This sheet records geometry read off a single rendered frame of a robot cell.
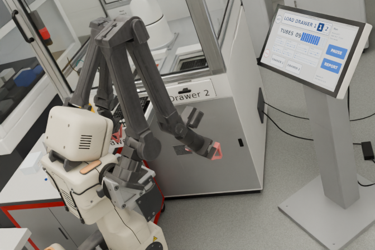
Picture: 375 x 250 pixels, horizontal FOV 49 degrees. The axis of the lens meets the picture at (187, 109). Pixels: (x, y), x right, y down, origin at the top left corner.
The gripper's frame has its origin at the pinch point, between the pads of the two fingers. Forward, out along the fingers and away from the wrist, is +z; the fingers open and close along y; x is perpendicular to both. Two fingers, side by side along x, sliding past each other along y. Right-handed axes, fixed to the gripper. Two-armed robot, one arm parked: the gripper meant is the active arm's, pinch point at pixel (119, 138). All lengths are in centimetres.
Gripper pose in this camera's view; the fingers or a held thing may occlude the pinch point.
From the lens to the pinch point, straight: 206.5
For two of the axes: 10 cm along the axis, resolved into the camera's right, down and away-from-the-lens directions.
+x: -9.3, 1.4, 3.3
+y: 1.8, -6.2, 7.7
